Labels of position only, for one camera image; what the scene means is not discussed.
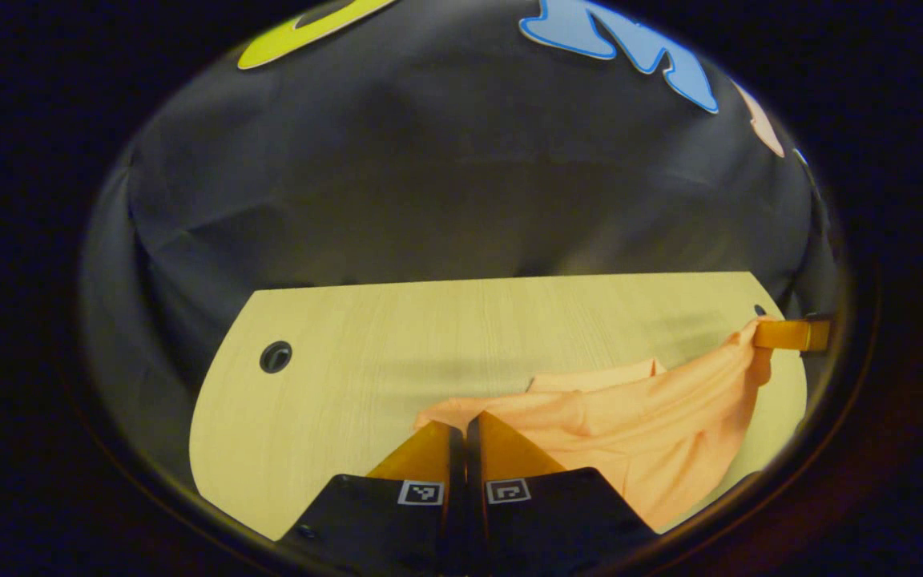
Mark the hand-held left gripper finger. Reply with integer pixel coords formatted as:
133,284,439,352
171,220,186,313
277,421,466,577
466,411,659,577

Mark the orange T-shirt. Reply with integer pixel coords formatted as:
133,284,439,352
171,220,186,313
413,317,779,531

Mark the black backdrop cloth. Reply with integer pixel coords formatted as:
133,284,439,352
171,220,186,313
81,0,848,490

